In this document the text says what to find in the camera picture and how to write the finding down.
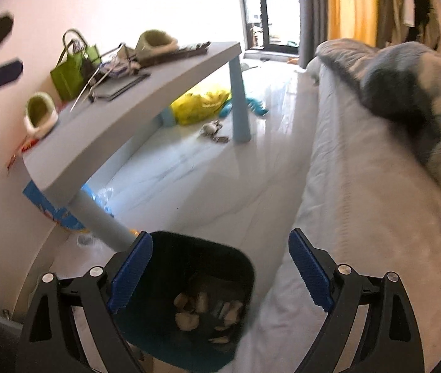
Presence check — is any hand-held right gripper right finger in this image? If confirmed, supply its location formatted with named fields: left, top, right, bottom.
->
left=288, top=228, right=425, bottom=373

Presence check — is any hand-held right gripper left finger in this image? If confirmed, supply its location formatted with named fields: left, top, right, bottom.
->
left=20, top=231, right=155, bottom=373

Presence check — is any dark trash bin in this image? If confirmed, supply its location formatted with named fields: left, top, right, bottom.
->
left=110, top=231, right=256, bottom=371

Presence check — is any green fuzzy slipper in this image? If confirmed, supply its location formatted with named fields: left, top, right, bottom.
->
left=133, top=29, right=178, bottom=57
left=24, top=92, right=59, bottom=139

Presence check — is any pile of beige scraps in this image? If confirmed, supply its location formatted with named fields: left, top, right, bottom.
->
left=173, top=289, right=246, bottom=344

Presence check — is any red packet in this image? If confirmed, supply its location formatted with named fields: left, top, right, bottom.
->
left=6, top=136, right=39, bottom=172

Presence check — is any green tote bag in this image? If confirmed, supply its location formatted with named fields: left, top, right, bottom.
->
left=50, top=29, right=101, bottom=102

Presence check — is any clear plastic bottle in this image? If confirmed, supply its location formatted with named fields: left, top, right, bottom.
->
left=89, top=186, right=118, bottom=218

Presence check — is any bed with grey sheet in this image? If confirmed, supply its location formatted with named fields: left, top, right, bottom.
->
left=240, top=58, right=441, bottom=373

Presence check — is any blue printed box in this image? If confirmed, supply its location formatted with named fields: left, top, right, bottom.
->
left=22, top=182, right=87, bottom=232

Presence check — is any dark flat notebook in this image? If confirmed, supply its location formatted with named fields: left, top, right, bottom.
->
left=89, top=73, right=151, bottom=102

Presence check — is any light blue table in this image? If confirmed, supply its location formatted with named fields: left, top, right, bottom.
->
left=22, top=41, right=252, bottom=251

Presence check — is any teal plush toy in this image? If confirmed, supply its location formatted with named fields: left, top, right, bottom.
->
left=220, top=95, right=270, bottom=118

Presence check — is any yellow plastic bag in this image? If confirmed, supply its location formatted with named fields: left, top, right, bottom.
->
left=171, top=85, right=232, bottom=126

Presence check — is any dark long brush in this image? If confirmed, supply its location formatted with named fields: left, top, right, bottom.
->
left=141, top=41, right=211, bottom=67

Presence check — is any blue patterned fleece blanket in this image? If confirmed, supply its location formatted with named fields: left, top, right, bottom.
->
left=316, top=38, right=441, bottom=199

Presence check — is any grey curtain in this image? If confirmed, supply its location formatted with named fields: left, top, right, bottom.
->
left=296, top=0, right=332, bottom=68

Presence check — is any black framed window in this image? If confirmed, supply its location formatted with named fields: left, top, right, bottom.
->
left=238, top=0, right=302, bottom=53

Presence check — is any yellow curtain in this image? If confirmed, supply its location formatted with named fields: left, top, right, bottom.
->
left=327, top=0, right=380, bottom=47

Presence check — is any beige hanging coat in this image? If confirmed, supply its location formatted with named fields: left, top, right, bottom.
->
left=378, top=0, right=402, bottom=45

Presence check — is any white hanging shirt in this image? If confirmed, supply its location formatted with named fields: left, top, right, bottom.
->
left=399, top=0, right=417, bottom=28

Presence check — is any metal wire hanger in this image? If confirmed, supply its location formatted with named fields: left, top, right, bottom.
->
left=69, top=43, right=128, bottom=113

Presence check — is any keychain with pompom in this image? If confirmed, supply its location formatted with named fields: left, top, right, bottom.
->
left=198, top=120, right=231, bottom=143

